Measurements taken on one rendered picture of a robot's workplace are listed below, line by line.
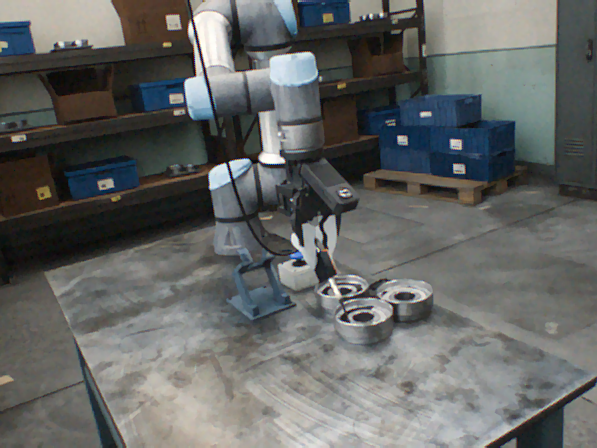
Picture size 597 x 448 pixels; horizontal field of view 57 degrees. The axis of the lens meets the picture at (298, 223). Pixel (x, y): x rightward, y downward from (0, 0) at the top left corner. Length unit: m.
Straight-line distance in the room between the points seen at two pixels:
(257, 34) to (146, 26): 3.18
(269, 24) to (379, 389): 0.85
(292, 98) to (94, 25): 4.09
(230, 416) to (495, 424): 0.36
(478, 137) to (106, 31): 3.09
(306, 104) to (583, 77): 3.71
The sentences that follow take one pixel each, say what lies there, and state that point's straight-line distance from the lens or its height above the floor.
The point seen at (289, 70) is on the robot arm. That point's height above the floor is 1.26.
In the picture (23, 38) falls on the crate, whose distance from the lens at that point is 4.34.
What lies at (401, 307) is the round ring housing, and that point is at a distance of 1.01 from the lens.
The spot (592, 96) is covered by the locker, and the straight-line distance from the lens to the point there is 4.48.
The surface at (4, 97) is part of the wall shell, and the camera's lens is 4.81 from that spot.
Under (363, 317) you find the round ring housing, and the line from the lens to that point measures 1.02.
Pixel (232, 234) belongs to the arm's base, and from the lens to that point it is 1.47.
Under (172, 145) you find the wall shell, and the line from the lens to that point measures 5.05.
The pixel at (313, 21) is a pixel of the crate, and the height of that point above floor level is 1.55.
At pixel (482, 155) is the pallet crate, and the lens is 4.63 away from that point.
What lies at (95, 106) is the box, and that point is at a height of 1.11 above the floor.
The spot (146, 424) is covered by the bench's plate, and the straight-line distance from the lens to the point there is 0.88.
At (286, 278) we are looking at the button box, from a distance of 1.21.
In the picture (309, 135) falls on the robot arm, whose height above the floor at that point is 1.16.
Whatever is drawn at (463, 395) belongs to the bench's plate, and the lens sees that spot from 0.84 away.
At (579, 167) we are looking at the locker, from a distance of 4.61.
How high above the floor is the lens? 1.28
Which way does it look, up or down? 17 degrees down
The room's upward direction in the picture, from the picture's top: 7 degrees counter-clockwise
